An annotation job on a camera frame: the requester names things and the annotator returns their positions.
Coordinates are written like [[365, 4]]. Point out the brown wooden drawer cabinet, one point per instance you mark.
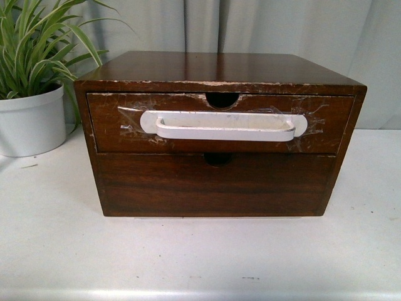
[[178, 72]]

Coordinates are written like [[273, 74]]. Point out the white drawer handle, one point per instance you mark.
[[231, 126]]

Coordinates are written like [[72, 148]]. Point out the green striped spider plant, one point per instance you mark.
[[39, 44]]

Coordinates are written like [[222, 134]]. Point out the white plant pot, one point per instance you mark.
[[33, 125]]

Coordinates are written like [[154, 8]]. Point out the grey curtain backdrop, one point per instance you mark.
[[359, 39]]

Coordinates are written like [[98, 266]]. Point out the wooden drawer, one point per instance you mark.
[[115, 120], [186, 185]]

